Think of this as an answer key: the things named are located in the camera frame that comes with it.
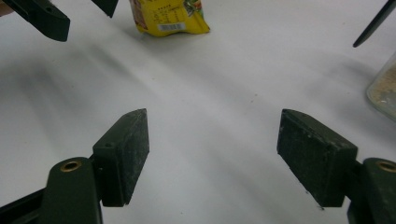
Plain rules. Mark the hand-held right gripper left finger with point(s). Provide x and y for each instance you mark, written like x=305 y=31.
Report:
x=121 y=158

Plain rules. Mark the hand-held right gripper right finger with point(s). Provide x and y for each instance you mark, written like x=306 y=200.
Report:
x=314 y=155

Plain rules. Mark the yellow spout pouch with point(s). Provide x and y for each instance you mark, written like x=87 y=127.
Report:
x=168 y=18

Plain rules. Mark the glass jar with black collar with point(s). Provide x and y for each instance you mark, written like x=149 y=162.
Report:
x=386 y=90

